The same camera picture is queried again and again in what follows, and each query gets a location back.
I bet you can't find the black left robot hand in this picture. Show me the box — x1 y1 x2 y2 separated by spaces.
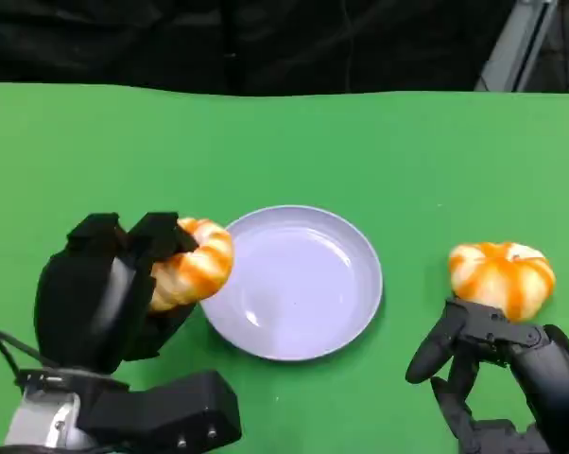
33 211 200 375

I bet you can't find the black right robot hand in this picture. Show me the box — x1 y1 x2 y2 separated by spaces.
405 297 569 454

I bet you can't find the orange and white bread roll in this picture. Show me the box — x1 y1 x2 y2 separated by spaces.
147 217 233 313
448 241 557 323

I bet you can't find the lilac plate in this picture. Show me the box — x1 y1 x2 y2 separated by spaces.
198 204 384 362

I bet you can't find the green cloth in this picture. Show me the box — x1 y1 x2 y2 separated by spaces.
0 82 569 454

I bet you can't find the black backdrop curtain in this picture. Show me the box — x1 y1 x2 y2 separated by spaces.
0 0 517 97

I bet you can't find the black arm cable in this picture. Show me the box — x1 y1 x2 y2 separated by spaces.
0 329 61 384

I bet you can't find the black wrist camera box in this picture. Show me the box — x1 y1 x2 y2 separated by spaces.
76 370 243 449

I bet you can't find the grey metal frame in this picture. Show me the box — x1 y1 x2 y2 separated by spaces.
473 0 569 93

